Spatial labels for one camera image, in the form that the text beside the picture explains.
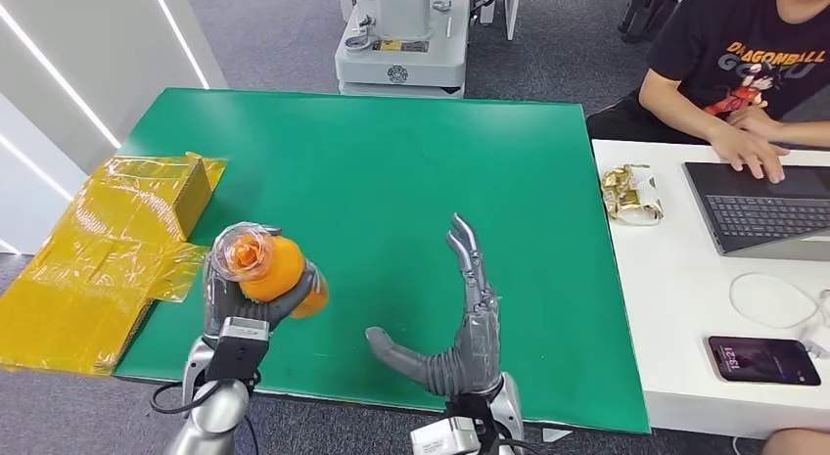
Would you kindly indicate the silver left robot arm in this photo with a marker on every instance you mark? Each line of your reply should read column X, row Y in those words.
column 214, row 413

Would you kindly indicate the black chair base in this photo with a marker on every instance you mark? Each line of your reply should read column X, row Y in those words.
column 648, row 14

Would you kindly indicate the person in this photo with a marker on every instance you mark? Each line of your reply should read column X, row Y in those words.
column 733, row 37

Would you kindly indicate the white furniture leg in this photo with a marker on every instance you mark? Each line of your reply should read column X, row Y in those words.
column 513, row 11

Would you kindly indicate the person's right forearm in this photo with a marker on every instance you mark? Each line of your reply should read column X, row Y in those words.
column 674, row 112

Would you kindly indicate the white robot base machine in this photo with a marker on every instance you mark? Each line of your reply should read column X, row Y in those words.
column 402, row 56

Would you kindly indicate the white desk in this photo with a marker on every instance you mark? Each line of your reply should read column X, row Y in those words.
column 668, row 296

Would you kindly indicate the person's knee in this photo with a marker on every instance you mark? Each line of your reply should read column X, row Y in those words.
column 797, row 442

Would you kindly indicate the orange bottle with clear cap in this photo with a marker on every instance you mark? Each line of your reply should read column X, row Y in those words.
column 279, row 270

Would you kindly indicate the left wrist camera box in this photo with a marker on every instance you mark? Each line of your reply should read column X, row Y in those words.
column 240, row 351

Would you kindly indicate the black smartphone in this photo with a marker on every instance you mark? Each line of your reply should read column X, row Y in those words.
column 762, row 361

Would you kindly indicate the white charger adapter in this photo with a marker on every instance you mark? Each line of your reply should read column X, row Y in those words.
column 818, row 345

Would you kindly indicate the person's left hand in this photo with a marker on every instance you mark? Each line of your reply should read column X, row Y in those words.
column 755, row 118

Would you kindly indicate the yellow taped cardboard box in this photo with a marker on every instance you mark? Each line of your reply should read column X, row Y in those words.
column 194, row 199

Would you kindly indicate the green table mat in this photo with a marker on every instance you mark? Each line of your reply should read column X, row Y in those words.
column 389, row 167

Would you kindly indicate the grey laptop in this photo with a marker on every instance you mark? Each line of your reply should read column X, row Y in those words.
column 759, row 218

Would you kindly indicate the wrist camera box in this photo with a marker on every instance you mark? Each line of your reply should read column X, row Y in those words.
column 444, row 439
column 240, row 351

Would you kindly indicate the gold snack wrapper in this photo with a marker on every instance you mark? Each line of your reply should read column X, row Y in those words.
column 629, row 196

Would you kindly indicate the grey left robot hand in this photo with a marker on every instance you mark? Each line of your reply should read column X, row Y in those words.
column 217, row 309

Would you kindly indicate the person's left forearm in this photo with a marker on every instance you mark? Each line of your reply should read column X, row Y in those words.
column 807, row 134

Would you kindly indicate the person's right hand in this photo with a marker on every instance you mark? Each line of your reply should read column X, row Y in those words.
column 746, row 150

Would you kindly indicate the yellow taped flat cardboard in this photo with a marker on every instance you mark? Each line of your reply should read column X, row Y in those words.
column 58, row 296

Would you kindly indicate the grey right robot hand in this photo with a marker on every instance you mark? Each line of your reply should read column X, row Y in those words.
column 473, row 355

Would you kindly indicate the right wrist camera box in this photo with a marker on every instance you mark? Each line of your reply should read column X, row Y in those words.
column 444, row 439

